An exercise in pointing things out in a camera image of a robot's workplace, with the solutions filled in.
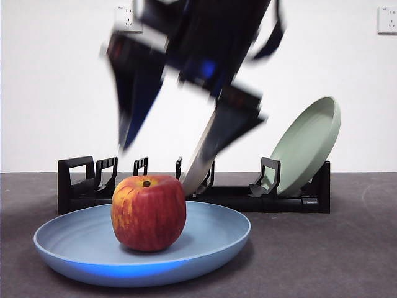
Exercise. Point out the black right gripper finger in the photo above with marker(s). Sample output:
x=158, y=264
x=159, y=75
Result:
x=239, y=115
x=136, y=87

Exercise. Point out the red yellow apple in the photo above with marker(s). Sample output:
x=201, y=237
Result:
x=149, y=214

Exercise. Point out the blue plate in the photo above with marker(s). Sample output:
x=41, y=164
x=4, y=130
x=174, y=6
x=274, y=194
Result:
x=77, y=236

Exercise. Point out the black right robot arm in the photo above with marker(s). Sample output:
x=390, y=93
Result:
x=211, y=31

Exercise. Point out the beige plate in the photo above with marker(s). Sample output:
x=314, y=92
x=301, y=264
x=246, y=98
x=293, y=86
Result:
x=198, y=161

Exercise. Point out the green plate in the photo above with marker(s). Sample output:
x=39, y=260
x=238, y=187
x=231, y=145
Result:
x=304, y=149

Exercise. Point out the black plate rack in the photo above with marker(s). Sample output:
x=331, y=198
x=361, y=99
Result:
x=288, y=205

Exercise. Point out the white wall socket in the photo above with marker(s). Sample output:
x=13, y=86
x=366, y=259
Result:
x=387, y=20
x=124, y=18

